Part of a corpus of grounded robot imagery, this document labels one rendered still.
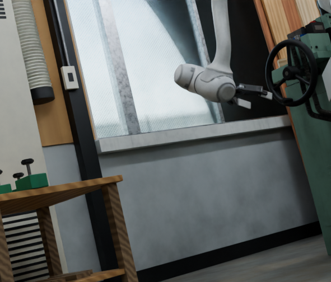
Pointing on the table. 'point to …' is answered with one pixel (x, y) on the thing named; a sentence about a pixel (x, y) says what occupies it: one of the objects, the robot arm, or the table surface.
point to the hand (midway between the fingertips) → (259, 100)
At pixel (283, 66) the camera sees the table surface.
